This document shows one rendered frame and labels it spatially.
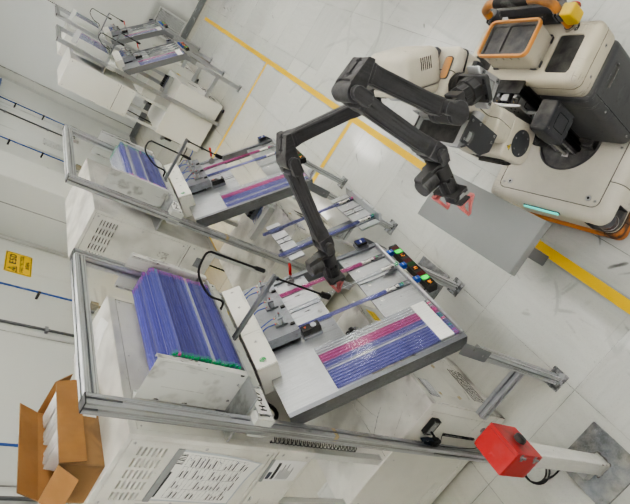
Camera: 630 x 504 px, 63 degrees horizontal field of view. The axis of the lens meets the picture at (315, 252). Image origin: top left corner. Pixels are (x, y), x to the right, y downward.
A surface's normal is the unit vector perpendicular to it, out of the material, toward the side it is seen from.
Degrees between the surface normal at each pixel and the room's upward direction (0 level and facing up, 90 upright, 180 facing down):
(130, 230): 90
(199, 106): 90
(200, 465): 89
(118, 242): 90
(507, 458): 0
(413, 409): 0
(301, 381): 45
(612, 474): 0
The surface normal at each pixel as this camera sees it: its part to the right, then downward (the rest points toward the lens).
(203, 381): 0.40, 0.51
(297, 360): -0.14, -0.79
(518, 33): -0.74, -0.31
